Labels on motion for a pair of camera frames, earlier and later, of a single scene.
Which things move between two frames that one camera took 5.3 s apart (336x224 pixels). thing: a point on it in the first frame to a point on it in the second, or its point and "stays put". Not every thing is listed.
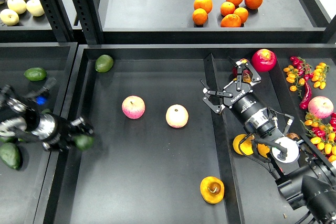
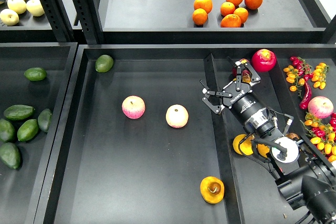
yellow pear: [212, 189] stays put
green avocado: [84, 142] to [10, 155]
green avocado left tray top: [35, 73] stays put
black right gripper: [244, 101] stays put
